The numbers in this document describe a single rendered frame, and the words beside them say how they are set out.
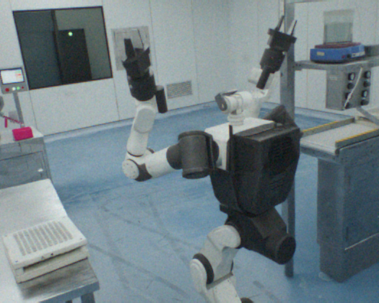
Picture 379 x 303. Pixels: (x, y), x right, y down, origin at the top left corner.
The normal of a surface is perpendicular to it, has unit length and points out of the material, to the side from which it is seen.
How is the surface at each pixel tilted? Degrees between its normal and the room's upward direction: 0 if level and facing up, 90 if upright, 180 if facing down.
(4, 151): 90
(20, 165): 89
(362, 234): 90
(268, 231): 45
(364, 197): 90
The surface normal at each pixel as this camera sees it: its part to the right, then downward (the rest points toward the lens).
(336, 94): -0.86, 0.23
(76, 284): -0.08, -0.95
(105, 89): 0.52, 0.22
